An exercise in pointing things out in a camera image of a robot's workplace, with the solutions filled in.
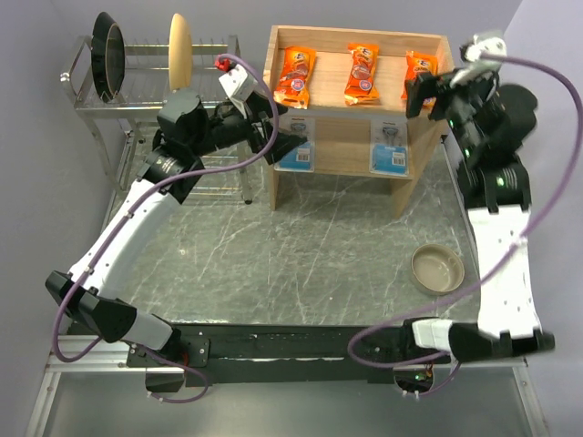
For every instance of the beige ceramic bowl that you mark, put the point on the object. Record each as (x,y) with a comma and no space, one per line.
(436,270)

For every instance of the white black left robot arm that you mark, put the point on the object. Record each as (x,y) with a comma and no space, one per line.
(88,293)

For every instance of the beige wooden plate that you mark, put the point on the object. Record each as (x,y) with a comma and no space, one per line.
(179,53)

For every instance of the blue razor blister pack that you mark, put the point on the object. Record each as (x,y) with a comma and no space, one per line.
(301,158)
(389,148)

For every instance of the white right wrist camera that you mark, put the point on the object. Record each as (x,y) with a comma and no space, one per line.
(480,55)

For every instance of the aluminium frame rail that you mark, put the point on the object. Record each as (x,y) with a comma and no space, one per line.
(100,396)

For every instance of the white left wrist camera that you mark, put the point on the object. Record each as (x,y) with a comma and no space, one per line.
(237,83)

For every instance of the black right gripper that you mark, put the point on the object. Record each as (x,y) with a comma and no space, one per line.
(424,86)

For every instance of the wooden two-tier shelf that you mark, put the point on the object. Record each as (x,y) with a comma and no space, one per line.
(343,133)

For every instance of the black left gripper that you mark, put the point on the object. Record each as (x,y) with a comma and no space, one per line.
(260,109)

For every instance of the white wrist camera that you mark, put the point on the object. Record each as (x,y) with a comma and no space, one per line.
(237,83)
(480,55)

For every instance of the orange razor pack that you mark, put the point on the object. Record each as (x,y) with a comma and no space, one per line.
(360,88)
(292,87)
(418,63)

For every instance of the black plate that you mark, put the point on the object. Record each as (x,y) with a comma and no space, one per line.
(107,57)

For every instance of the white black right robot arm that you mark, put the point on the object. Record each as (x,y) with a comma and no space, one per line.
(489,122)

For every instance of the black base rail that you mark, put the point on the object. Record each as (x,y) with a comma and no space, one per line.
(254,353)

